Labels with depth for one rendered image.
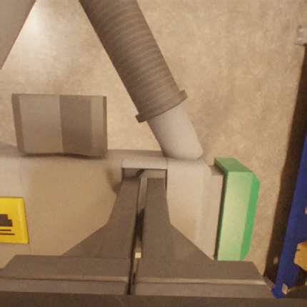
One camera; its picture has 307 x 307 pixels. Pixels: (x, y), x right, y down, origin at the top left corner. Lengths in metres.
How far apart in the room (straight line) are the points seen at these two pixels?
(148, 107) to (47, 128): 0.07
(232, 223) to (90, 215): 0.11
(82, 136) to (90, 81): 0.95
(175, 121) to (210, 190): 0.06
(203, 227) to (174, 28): 1.15
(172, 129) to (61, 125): 0.08
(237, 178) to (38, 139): 0.14
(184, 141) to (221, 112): 1.26
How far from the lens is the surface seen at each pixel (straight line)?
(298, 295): 0.31
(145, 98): 0.15
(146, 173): 0.15
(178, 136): 0.16
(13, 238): 0.20
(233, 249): 0.20
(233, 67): 1.45
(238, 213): 0.18
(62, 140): 0.17
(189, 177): 0.16
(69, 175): 0.16
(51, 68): 1.10
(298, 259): 1.92
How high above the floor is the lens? 1.10
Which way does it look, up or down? 63 degrees down
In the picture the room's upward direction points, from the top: 123 degrees clockwise
